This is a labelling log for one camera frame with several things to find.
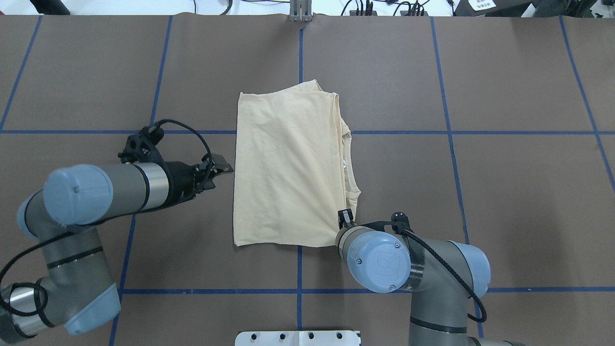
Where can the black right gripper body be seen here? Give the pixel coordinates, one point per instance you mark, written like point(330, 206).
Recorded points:
point(344, 218)

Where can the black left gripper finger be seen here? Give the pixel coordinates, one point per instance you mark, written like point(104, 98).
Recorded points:
point(206, 185)
point(219, 164)

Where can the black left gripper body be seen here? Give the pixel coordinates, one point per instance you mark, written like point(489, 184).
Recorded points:
point(181, 179)

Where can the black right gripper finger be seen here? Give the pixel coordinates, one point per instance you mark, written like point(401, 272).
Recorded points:
point(345, 215)

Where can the beige long-sleeve printed shirt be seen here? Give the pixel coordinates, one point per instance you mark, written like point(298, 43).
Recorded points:
point(293, 167)

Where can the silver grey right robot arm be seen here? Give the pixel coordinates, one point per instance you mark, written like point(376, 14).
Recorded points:
point(446, 279)

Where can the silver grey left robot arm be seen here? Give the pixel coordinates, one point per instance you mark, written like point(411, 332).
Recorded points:
point(79, 292)

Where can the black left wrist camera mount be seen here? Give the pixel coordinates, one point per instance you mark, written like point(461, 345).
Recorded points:
point(141, 147)

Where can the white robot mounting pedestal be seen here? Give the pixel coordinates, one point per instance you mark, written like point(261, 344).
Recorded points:
point(299, 338)

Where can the aluminium frame post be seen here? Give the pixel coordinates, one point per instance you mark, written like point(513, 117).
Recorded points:
point(300, 11)

